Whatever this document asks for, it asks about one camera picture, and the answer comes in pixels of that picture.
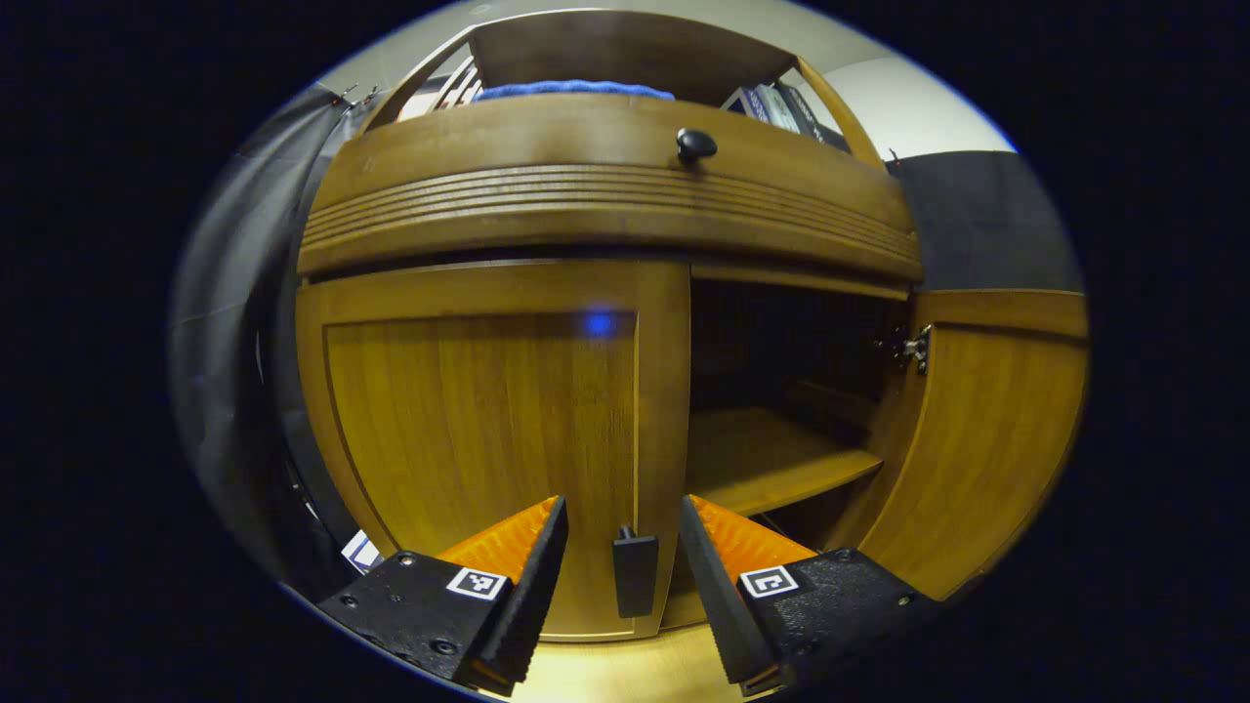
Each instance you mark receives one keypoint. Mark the metal door hinge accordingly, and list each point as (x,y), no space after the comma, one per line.
(910,347)

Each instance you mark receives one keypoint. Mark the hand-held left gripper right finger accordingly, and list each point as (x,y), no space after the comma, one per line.
(718,596)

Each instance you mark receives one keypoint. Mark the black round drawer knob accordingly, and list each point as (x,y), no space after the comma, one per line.
(695,144)

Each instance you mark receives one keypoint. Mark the small white blue box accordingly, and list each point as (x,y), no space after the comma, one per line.
(361,552)

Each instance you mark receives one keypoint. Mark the black book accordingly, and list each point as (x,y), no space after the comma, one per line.
(811,115)

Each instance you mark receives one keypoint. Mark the dark blue cover book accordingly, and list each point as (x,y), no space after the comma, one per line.
(747,103)

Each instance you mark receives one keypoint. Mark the blue folded towel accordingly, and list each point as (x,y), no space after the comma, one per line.
(576,90)

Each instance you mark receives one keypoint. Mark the wooden ribbed drawer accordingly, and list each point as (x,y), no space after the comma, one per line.
(586,195)

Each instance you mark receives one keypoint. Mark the wooden double-door shoe cabinet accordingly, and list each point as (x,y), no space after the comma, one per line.
(605,195)

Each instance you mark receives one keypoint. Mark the wooden shoe cabinet door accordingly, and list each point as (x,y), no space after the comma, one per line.
(977,439)
(469,420)

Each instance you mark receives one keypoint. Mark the wooden inner shelf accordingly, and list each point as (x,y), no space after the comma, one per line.
(762,454)

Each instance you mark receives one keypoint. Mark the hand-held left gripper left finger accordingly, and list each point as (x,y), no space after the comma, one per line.
(532,586)

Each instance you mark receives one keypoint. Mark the white spine book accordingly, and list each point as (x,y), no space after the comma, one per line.
(781,107)

